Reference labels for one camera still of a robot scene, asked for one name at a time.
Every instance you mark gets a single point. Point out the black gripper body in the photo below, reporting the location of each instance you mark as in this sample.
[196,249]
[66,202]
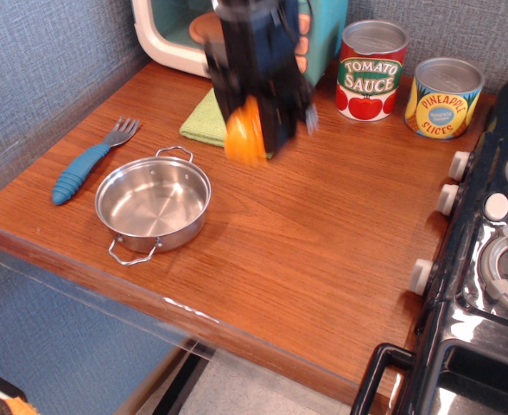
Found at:
[257,52]

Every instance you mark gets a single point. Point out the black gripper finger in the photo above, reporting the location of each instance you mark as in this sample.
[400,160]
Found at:
[229,99]
[279,117]

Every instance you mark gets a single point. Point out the orange half toy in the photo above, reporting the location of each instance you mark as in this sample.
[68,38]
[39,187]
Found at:
[244,140]

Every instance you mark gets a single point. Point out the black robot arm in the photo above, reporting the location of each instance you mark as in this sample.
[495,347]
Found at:
[258,6]

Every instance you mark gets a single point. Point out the green cloth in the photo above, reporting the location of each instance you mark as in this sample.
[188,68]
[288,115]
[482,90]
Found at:
[205,124]

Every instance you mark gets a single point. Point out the teal toy microwave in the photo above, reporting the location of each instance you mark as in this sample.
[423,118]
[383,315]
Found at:
[163,32]

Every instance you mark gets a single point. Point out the tomato sauce can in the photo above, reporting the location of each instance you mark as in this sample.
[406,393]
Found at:
[370,67]

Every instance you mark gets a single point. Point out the small steel pan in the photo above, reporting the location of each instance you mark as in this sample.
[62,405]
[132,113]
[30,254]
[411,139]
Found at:
[153,205]

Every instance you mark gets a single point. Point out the pineapple slices can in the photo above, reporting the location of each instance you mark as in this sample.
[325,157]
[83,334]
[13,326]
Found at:
[443,97]

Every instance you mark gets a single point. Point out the white stove knob upper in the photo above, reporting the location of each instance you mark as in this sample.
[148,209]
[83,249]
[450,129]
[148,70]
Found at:
[458,165]

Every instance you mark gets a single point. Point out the white stove knob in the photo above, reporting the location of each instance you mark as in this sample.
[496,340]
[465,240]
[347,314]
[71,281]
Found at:
[458,165]
[446,200]
[419,276]

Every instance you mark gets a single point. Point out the white stove knob middle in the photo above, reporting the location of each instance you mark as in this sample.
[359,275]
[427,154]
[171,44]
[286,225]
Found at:
[446,200]

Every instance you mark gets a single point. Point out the white stove knob lower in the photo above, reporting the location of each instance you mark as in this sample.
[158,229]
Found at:
[419,276]

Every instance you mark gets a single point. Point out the black toy stove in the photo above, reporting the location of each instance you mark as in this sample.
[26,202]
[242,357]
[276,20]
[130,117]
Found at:
[460,362]

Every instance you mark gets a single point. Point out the orange fuzzy object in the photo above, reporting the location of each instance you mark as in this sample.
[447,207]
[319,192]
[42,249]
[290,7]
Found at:
[18,406]

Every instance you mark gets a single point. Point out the blue handled fork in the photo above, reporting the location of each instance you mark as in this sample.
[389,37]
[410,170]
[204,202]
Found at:
[74,175]

